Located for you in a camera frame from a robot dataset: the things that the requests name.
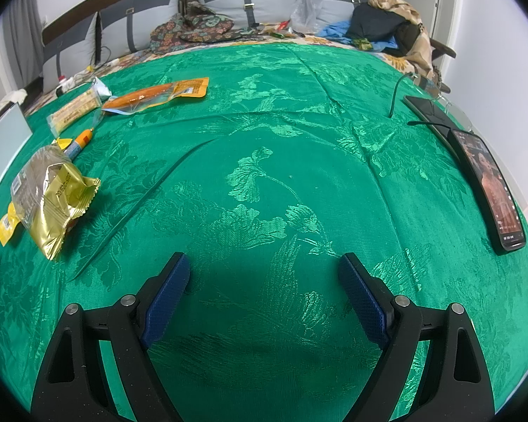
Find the small sausage stick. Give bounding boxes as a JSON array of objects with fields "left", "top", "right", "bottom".
[{"left": 66, "top": 128, "right": 94, "bottom": 159}]

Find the small yellow snack packet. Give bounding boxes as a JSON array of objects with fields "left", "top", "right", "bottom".
[{"left": 0, "top": 138, "right": 75, "bottom": 247}]

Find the white power strip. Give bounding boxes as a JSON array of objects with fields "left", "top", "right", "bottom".
[{"left": 55, "top": 75, "right": 89, "bottom": 97}]

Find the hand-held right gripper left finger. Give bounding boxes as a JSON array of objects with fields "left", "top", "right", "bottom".
[{"left": 31, "top": 251, "right": 191, "bottom": 422}]

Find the beige patterned cloth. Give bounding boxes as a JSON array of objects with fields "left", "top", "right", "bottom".
[{"left": 370, "top": 0, "right": 443, "bottom": 93}]

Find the dark smartphone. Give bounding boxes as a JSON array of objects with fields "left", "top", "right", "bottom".
[{"left": 402, "top": 94, "right": 460, "bottom": 141}]

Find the gold and clear snack packet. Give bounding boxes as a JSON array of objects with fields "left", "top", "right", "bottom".
[{"left": 11, "top": 145, "right": 102, "bottom": 261}]

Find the beige snack bar packet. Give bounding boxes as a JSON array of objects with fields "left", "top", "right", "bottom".
[{"left": 47, "top": 77, "right": 112, "bottom": 136}]

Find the orange sausage clear packet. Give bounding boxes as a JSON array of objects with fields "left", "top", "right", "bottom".
[{"left": 101, "top": 77, "right": 209, "bottom": 116}]

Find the black charging cable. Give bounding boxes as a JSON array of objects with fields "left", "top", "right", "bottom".
[{"left": 388, "top": 72, "right": 416, "bottom": 119}]

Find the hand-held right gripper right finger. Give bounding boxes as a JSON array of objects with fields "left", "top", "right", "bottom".
[{"left": 339, "top": 252, "right": 497, "bottom": 422}]

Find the green patterned blanket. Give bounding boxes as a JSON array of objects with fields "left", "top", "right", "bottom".
[{"left": 0, "top": 39, "right": 528, "bottom": 422}]

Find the clear plastic bag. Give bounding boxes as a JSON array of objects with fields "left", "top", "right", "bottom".
[{"left": 290, "top": 0, "right": 327, "bottom": 33}]

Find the blue cloth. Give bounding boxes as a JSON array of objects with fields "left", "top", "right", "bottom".
[{"left": 319, "top": 20, "right": 399, "bottom": 51}]

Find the grey curtain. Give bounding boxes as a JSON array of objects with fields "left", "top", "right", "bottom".
[{"left": 0, "top": 0, "right": 45, "bottom": 106}]

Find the black chair armrest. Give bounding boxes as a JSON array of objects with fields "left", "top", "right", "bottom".
[{"left": 429, "top": 37, "right": 457, "bottom": 59}]

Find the black bag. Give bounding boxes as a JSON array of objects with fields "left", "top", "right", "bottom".
[{"left": 347, "top": 2, "right": 423, "bottom": 56}]

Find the smartphone with lit screen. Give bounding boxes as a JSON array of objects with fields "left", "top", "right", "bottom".
[{"left": 449, "top": 128, "right": 528, "bottom": 253}]

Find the dark floral patterned cloth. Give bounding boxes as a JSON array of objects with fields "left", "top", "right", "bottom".
[{"left": 150, "top": 2, "right": 265, "bottom": 53}]

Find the cream floral bed sheet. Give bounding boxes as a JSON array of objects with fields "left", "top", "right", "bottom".
[{"left": 24, "top": 22, "right": 423, "bottom": 110}]

